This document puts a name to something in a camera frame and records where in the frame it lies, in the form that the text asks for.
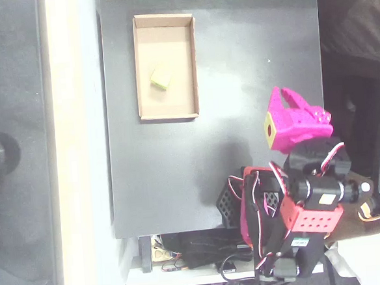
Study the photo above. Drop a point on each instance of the magenta gripper, yellow face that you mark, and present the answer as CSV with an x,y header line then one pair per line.
x,y
301,123

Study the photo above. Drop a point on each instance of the green cube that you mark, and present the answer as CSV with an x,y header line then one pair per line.
x,y
160,78

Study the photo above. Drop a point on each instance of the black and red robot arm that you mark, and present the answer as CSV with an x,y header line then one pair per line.
x,y
312,218

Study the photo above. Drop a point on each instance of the black perforated arm base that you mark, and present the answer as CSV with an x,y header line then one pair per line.
x,y
227,205

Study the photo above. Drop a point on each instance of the cardboard box tray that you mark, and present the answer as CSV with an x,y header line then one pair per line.
x,y
169,39

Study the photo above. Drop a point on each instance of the brown felt bag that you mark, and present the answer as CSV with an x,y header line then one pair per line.
x,y
362,225

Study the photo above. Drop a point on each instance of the black power adapter bundle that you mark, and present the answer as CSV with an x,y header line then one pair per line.
x,y
200,246

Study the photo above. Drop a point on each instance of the small black connector box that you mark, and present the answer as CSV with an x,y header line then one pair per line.
x,y
228,267

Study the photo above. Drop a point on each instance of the white sheet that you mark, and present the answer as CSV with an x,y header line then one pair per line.
x,y
371,263

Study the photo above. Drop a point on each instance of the light wooden piece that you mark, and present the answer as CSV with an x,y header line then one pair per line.
x,y
160,253

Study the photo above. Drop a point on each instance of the small circuit board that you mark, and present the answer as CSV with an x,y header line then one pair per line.
x,y
172,268

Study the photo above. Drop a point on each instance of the white shelf board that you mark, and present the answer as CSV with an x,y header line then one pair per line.
x,y
173,279

